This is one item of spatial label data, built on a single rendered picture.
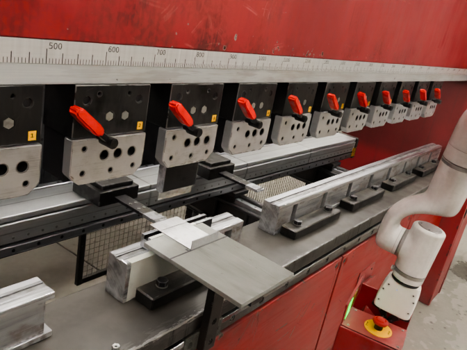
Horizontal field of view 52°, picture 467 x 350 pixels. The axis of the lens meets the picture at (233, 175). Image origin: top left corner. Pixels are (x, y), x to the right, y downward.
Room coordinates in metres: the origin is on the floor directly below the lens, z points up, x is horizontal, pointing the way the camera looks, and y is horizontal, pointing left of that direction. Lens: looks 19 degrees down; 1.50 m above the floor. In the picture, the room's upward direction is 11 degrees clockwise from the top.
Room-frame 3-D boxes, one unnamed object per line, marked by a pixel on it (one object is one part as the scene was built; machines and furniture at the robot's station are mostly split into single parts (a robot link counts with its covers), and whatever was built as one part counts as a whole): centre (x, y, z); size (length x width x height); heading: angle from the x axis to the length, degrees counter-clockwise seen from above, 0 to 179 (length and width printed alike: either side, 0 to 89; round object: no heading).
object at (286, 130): (1.27, -0.10, 1.26); 0.15 x 0.09 x 0.17; 145
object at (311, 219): (1.43, -0.28, 0.89); 0.30 x 0.05 x 0.03; 145
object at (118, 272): (1.01, 0.09, 0.92); 0.39 x 0.06 x 0.10; 145
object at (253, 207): (1.68, 0.08, 0.81); 0.64 x 0.08 x 0.14; 55
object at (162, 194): (0.97, 0.12, 1.13); 0.10 x 0.02 x 0.10; 145
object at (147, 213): (1.07, 0.25, 1.01); 0.26 x 0.12 x 0.05; 55
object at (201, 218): (1.00, 0.10, 0.99); 0.20 x 0.03 x 0.03; 145
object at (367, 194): (1.76, -0.51, 0.89); 0.30 x 0.05 x 0.03; 145
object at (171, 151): (0.95, 0.13, 1.26); 0.15 x 0.09 x 0.17; 145
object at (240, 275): (0.88, 0.00, 1.00); 0.26 x 0.18 x 0.01; 55
